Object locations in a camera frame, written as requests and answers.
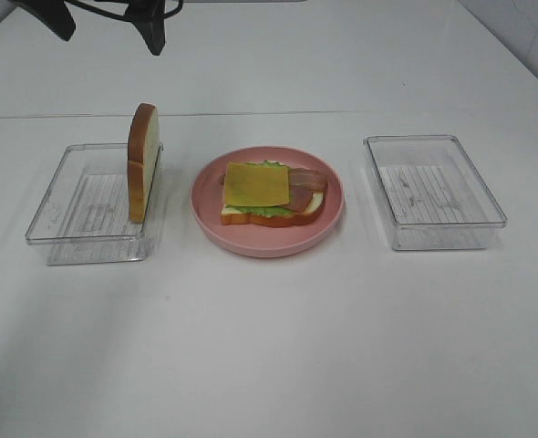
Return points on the clear plastic tray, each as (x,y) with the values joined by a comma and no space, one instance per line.
(83,217)
(430,195)

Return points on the bread slice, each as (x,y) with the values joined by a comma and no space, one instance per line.
(273,167)
(143,151)

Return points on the pink round plate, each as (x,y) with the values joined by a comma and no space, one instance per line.
(257,240)

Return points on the right clear plastic tray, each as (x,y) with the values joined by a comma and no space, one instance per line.
(430,195)

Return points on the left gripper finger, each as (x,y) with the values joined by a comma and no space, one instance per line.
(147,17)
(52,13)

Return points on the bacon strip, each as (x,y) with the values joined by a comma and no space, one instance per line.
(310,179)
(264,194)

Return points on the yellow cheese slice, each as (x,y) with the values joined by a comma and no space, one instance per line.
(256,184)

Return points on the green lettuce leaf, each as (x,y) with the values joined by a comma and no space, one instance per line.
(260,211)

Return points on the left clear plastic tray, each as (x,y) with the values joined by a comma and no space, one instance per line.
(83,217)

